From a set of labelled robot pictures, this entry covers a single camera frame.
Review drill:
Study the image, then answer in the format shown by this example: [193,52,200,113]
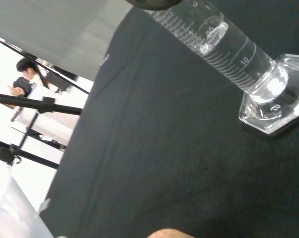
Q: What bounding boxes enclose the person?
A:
[7,57,52,100]

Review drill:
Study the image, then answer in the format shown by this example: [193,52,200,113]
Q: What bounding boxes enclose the black bench cloth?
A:
[39,0,299,238]

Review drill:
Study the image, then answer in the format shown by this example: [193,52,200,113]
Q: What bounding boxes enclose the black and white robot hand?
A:
[125,0,183,11]

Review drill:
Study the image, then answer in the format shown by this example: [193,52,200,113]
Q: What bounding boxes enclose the cork ring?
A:
[146,228,197,238]

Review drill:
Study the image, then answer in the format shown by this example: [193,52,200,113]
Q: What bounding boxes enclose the black tripod pole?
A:
[0,137,60,170]
[0,91,83,116]

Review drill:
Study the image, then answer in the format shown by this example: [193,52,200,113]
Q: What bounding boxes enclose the pale grey board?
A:
[0,0,134,81]

